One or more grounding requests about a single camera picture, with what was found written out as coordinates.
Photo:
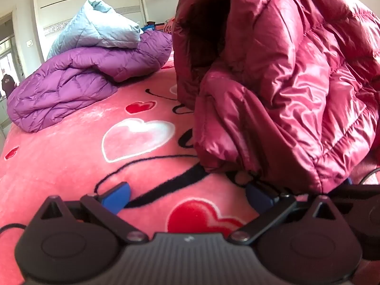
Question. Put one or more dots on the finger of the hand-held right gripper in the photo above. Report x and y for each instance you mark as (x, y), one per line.
(353, 193)

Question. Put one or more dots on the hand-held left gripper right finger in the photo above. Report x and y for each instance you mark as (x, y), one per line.
(257, 199)

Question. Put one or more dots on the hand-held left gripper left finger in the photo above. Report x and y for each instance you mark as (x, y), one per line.
(117, 197)

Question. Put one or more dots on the red down jacket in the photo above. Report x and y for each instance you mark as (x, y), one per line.
(282, 80)

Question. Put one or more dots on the pink heart-print blanket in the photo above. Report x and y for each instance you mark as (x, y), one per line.
(74, 160)

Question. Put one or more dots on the purple down jacket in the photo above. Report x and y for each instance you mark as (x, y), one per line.
(74, 86)

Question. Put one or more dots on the light blue down jacket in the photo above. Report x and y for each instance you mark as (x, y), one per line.
(98, 26)

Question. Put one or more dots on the blue box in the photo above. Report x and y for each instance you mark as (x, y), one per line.
(148, 27)

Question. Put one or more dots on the white light switch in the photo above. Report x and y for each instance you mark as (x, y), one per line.
(29, 43)

